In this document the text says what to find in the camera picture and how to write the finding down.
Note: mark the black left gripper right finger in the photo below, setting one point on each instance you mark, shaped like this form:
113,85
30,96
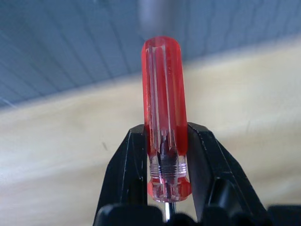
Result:
211,169

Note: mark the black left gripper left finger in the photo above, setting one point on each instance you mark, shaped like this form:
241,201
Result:
127,169

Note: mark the grey metal pegboard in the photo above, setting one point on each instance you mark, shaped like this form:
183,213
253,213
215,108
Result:
70,35

